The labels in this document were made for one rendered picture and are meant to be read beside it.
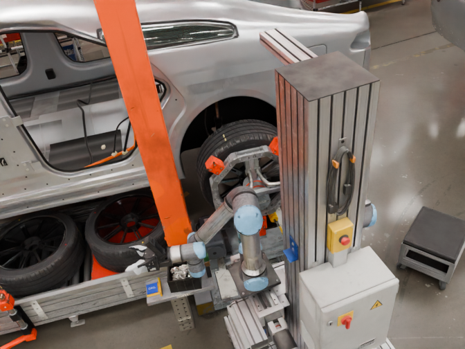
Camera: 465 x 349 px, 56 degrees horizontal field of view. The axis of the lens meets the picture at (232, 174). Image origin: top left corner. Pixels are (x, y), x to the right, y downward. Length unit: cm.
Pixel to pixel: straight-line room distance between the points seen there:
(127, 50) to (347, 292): 138
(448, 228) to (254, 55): 179
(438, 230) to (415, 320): 63
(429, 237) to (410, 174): 112
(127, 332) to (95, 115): 171
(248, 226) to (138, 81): 85
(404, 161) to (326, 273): 271
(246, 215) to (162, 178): 78
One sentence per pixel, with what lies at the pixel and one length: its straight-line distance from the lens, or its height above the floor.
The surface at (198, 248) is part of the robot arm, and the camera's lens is 196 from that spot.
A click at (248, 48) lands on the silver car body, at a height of 161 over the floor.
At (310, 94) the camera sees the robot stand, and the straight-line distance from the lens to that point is 137.
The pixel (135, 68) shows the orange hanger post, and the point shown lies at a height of 186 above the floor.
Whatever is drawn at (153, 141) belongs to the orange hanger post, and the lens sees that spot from 229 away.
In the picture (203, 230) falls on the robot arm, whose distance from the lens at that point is 206.
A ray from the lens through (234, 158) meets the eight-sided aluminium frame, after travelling 262.
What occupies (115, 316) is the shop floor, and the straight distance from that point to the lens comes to 344.
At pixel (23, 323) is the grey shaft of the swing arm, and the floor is 24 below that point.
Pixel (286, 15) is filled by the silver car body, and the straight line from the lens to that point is 282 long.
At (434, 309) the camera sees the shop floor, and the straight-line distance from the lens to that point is 336.
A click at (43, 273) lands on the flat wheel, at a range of 326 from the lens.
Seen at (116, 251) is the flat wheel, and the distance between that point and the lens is 312.
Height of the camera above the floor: 271
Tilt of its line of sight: 40 degrees down
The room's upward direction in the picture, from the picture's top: 8 degrees counter-clockwise
